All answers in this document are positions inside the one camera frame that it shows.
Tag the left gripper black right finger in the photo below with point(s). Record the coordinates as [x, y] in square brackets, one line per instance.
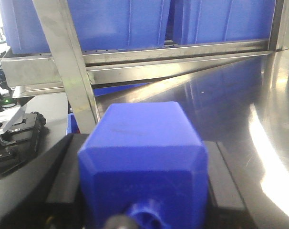
[231, 197]

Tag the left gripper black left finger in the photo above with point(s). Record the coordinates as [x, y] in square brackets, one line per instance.
[45, 193]

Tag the blue bottle-shaped part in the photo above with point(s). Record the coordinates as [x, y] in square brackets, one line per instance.
[145, 160]

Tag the stainless steel shelf rack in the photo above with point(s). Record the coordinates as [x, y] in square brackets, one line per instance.
[67, 69]

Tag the black equipment on floor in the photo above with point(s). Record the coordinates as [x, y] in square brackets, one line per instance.
[19, 131]

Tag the blue bin lower level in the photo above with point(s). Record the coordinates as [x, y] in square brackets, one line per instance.
[72, 127]

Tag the blue plastic bin left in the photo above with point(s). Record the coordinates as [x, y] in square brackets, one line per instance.
[99, 24]

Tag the blue plastic bin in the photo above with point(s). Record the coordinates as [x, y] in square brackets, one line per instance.
[205, 21]
[99, 24]

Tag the blue plastic bin middle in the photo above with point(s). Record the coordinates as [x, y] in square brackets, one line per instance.
[205, 21]

